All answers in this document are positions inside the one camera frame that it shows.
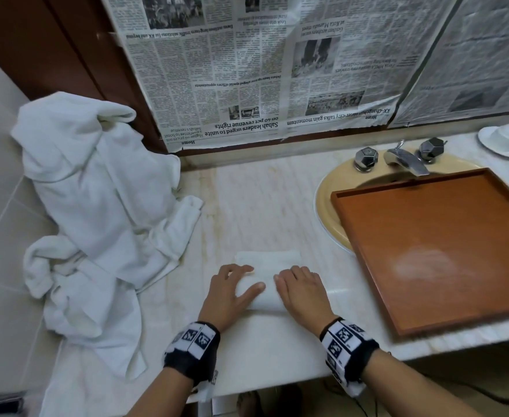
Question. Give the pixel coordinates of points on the person's left hand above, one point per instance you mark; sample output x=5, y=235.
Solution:
x=222, y=299

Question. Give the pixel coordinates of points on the person's right hand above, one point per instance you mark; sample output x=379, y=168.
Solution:
x=304, y=297

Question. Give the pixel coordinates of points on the person's right thumb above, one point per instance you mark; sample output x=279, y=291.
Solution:
x=279, y=282

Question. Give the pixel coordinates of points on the person's left thumb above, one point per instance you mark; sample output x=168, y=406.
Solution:
x=252, y=291

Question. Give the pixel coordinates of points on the small white towel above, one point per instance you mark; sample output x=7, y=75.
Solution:
x=267, y=264

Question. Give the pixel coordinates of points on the person's left forearm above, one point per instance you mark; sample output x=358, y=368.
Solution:
x=163, y=393

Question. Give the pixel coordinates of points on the person's right forearm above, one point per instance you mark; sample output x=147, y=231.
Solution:
x=411, y=386

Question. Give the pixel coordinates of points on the left marker wrist band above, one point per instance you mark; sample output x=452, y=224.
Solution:
x=191, y=349

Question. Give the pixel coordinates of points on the marker wrist band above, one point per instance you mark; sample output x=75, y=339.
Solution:
x=348, y=347
x=191, y=349

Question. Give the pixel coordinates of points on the right marker wrist band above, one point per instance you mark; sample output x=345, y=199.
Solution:
x=348, y=347

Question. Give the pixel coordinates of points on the yellow sink basin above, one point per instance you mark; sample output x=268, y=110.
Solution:
x=328, y=199

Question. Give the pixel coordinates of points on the chrome faceted faucet knob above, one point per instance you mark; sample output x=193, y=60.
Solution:
x=430, y=148
x=365, y=158

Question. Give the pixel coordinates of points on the brown wooden tray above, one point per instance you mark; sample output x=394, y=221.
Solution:
x=437, y=243

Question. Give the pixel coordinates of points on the pile of white towels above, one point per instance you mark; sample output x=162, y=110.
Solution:
x=102, y=204

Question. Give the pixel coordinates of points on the chrome faucet spout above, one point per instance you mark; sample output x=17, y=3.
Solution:
x=404, y=159

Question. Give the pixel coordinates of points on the large newspaper sheet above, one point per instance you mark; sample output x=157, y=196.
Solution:
x=259, y=60

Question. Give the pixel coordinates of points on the white saucer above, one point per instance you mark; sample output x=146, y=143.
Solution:
x=489, y=143

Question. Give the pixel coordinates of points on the grey newspaper sheet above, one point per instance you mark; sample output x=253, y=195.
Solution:
x=476, y=60

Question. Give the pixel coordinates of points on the dark wooden frame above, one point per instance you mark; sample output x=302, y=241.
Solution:
x=63, y=43

